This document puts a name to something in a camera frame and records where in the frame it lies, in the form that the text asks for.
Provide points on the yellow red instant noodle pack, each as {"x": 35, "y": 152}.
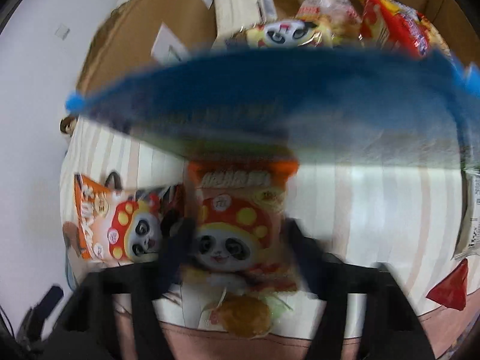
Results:
{"x": 391, "y": 25}

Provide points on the orange jelly cup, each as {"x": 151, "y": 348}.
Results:
{"x": 248, "y": 316}

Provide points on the white wall socket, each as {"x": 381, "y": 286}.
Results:
{"x": 62, "y": 32}

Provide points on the pink bread yellow pack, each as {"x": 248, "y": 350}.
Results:
{"x": 341, "y": 16}

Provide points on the yellow panda snack pack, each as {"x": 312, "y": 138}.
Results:
{"x": 287, "y": 33}

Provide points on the white green snack pack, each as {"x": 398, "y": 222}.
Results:
{"x": 467, "y": 242}

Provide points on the bear print long pillow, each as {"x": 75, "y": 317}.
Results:
{"x": 68, "y": 124}

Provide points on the brown cardboard box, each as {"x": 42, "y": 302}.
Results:
{"x": 155, "y": 72}

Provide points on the white wafer snack pack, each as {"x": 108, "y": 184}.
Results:
{"x": 235, "y": 16}

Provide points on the small red snack packet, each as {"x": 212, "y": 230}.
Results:
{"x": 451, "y": 292}

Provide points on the white striped blanket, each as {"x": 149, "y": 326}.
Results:
{"x": 407, "y": 217}

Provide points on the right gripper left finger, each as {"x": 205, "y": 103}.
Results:
{"x": 112, "y": 313}

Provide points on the pale orange panda snack pack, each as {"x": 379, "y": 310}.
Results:
{"x": 125, "y": 225}

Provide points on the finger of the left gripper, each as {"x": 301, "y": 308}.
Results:
{"x": 32, "y": 325}

